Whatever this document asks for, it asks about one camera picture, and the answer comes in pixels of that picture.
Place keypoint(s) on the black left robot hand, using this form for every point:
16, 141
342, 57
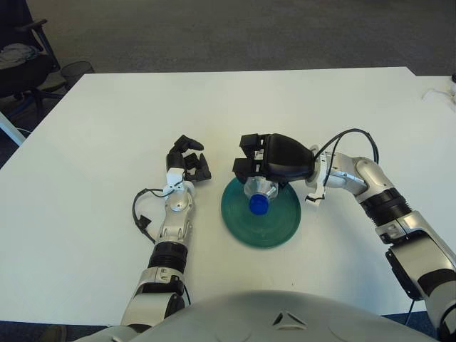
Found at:
175, 160

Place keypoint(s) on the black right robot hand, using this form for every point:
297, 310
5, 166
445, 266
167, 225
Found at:
285, 160

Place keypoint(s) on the clear bottle with blue cap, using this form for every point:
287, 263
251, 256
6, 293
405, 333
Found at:
259, 203

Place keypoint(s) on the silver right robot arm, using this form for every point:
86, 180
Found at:
392, 206

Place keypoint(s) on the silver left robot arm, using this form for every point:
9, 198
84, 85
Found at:
174, 228

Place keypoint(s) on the green round plate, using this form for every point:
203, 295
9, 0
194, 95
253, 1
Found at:
278, 228

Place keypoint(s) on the grey robot torso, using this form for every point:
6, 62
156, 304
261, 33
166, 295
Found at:
249, 317

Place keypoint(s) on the white table leg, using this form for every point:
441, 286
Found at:
10, 128

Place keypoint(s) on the black office chair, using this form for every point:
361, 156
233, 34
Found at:
21, 75

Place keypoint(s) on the grey cloth bundle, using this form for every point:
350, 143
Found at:
16, 53

